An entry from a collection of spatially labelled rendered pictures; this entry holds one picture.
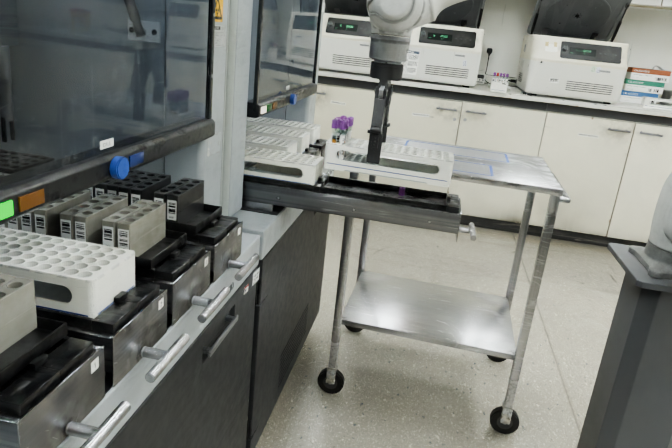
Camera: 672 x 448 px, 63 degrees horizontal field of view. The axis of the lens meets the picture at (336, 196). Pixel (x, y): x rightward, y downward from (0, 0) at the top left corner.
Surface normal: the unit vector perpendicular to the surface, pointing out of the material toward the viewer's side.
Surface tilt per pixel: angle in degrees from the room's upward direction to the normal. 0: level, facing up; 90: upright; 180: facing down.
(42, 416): 90
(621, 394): 90
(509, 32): 90
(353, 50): 90
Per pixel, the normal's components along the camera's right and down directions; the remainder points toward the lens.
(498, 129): -0.18, 0.27
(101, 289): 0.98, 0.15
